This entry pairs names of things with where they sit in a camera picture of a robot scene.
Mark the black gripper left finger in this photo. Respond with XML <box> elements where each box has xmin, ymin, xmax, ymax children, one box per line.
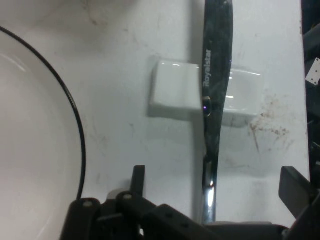
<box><xmin>63</xmin><ymin>164</ymin><xmax>208</xmax><ymax>240</ymax></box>

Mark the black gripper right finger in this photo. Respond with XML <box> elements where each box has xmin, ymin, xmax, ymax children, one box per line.
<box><xmin>278</xmin><ymin>166</ymin><xmax>320</xmax><ymax>240</ymax></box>

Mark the steel table knife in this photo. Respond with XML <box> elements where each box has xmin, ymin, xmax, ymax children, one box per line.
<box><xmin>199</xmin><ymin>0</ymin><xmax>236</xmax><ymax>223</ymax></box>

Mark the white plate black rim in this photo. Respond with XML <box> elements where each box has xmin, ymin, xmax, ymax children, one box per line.
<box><xmin>0</xmin><ymin>26</ymin><xmax>87</xmax><ymax>240</ymax></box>

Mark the white ceramic cutlery rest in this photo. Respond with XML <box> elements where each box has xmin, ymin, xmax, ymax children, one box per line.
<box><xmin>147</xmin><ymin>59</ymin><xmax>265</xmax><ymax>126</ymax></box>

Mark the white perforated bracket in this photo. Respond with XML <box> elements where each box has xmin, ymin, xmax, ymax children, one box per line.
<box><xmin>305</xmin><ymin>57</ymin><xmax>320</xmax><ymax>87</ymax></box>

